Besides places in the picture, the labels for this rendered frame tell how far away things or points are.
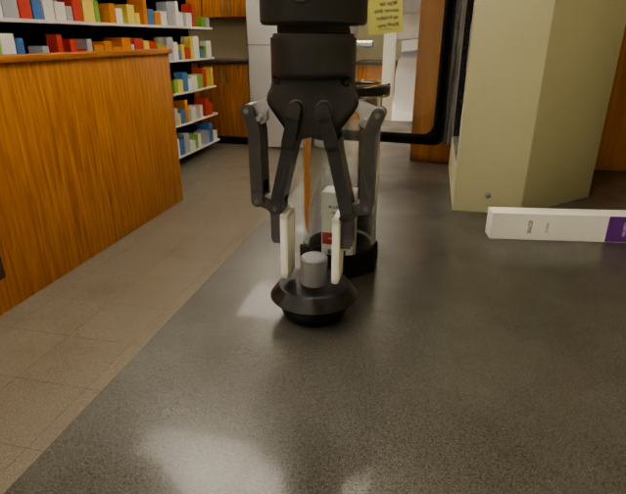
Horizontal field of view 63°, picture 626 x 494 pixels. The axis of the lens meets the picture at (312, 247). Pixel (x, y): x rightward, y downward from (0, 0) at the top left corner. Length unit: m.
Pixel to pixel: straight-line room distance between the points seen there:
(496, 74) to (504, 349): 0.48
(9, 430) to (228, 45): 5.61
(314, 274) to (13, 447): 1.59
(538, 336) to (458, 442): 0.18
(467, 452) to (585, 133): 0.71
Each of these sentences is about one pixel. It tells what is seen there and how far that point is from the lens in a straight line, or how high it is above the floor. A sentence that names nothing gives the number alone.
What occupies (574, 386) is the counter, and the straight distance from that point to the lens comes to 0.50.
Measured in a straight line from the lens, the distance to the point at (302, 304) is 0.50.
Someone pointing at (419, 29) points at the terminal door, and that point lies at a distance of 1.18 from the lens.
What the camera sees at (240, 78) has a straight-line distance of 6.28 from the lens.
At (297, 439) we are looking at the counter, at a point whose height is 0.94.
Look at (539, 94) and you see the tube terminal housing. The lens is 0.88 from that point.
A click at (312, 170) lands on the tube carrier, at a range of 0.60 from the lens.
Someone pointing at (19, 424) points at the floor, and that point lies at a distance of 2.07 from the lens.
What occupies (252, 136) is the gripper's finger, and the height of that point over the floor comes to 1.13.
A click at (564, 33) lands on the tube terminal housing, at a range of 0.90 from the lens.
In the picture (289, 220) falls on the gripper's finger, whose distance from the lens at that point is 0.51.
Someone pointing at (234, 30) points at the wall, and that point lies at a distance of 6.87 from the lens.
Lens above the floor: 1.21
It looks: 22 degrees down
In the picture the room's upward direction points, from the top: straight up
